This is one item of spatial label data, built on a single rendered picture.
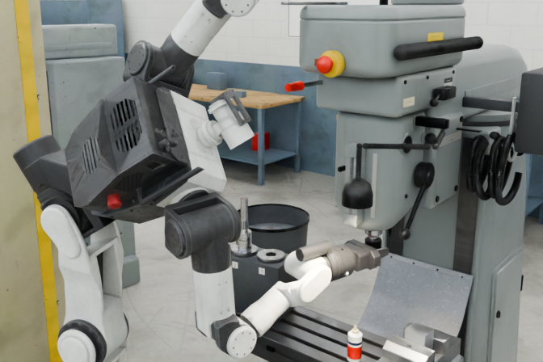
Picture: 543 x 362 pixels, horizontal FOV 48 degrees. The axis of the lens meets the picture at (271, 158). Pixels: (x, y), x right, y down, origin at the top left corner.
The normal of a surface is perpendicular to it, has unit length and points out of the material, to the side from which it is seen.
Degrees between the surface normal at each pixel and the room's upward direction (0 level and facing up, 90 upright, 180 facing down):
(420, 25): 90
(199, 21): 102
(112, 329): 81
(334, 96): 90
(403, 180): 90
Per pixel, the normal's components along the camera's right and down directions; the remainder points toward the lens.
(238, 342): 0.58, 0.19
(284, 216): -0.33, 0.17
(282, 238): 0.33, 0.29
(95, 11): 0.78, 0.15
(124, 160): -0.52, -0.23
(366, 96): -0.62, 0.19
